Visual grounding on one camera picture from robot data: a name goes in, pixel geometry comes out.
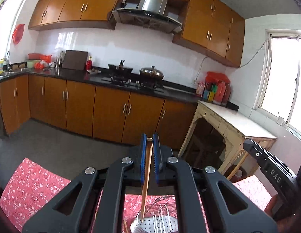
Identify bamboo chopstick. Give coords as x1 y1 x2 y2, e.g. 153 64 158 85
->
140 138 153 222

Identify person right hand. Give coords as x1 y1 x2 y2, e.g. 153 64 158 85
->
264 194 286 221

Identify lower wooden cabinets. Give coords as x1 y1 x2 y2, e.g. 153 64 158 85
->
0 74 197 149

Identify wooden cabinets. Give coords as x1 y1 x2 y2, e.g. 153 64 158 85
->
28 0 245 68
0 74 197 149

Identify cream wooden side table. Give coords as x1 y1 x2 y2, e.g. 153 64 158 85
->
178 100 277 179

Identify right window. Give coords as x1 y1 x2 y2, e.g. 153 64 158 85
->
256 29 301 139

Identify window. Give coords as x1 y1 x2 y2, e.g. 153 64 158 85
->
256 29 301 139
0 0 25 59

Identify red floral tablecloth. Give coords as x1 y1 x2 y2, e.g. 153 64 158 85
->
0 158 271 232

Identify gas stove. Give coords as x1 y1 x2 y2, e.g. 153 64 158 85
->
101 77 164 93

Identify bottles and red bag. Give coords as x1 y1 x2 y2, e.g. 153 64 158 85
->
196 72 232 107

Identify black wok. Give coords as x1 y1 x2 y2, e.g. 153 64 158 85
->
108 59 133 77

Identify lidded steel pot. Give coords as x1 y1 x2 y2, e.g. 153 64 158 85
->
139 66 164 81

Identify red bottle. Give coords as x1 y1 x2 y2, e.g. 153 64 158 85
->
86 56 93 70

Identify brown cutting board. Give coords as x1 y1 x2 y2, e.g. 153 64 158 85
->
62 50 88 70

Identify bowls and red bags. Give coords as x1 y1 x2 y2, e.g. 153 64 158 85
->
26 53 53 70

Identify upper wooden cabinets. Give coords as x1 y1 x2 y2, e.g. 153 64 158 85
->
28 0 245 68

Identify steel range hood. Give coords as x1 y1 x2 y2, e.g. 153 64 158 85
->
111 0 183 34

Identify red hanging bag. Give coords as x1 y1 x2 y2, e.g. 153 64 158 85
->
12 24 25 45

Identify left window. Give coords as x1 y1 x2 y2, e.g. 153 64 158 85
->
0 0 25 59

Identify wire utensil holder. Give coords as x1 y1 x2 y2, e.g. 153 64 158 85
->
129 195 179 233

